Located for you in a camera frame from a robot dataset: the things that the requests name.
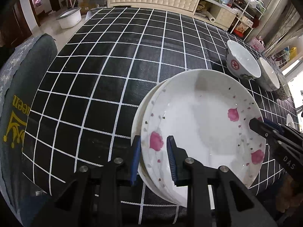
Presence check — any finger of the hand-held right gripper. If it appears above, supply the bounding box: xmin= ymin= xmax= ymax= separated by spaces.
xmin=263 ymin=119 xmax=303 ymax=151
xmin=249 ymin=118 xmax=303 ymax=171

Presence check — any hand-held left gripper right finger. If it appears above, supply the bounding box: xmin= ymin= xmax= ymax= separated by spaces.
xmin=166 ymin=135 xmax=277 ymax=227

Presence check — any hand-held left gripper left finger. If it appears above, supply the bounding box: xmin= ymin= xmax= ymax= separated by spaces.
xmin=31 ymin=135 xmax=142 ymax=227

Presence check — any plain white plate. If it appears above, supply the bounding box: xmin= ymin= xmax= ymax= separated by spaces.
xmin=131 ymin=79 xmax=187 ymax=206

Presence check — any pink flower white plate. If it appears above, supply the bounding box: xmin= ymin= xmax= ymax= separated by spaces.
xmin=141 ymin=69 xmax=268 ymax=207

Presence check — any red emblem white bowl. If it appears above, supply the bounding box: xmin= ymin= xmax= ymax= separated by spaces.
xmin=225 ymin=40 xmax=261 ymax=81

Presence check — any dark patterned bowl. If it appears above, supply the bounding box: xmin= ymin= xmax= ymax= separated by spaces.
xmin=276 ymin=71 xmax=291 ymax=100

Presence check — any plain white bowl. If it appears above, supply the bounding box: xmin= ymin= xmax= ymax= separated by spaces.
xmin=257 ymin=57 xmax=280 ymax=92

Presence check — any pink bag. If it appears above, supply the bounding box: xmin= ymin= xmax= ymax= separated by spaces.
xmin=250 ymin=36 xmax=266 ymax=54

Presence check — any black white checked tablecloth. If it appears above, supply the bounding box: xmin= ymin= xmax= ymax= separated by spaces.
xmin=22 ymin=7 xmax=299 ymax=227

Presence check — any white metal shelf rack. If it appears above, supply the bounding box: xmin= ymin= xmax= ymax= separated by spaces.
xmin=230 ymin=0 xmax=266 ymax=40

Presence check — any white paper roll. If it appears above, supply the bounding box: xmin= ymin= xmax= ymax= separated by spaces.
xmin=205 ymin=10 xmax=217 ymax=23

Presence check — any grey cushion with yellow print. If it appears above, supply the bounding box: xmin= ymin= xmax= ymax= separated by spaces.
xmin=0 ymin=33 xmax=59 ymax=219

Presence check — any white plastic basin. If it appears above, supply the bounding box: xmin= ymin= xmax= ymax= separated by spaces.
xmin=56 ymin=8 xmax=82 ymax=29

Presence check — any cardboard box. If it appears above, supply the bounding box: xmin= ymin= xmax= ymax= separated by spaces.
xmin=79 ymin=0 xmax=95 ymax=13

